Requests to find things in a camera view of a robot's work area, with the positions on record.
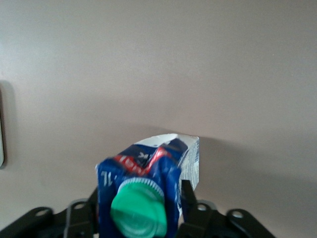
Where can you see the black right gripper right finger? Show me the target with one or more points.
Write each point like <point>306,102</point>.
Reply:
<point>188,198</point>

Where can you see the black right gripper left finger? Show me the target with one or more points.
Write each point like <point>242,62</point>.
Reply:
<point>94,202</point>

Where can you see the blue milk carton green cap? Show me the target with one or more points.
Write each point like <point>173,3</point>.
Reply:
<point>158,168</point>

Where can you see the grey rounded flat plate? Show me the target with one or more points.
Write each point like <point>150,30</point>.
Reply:
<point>1,148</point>

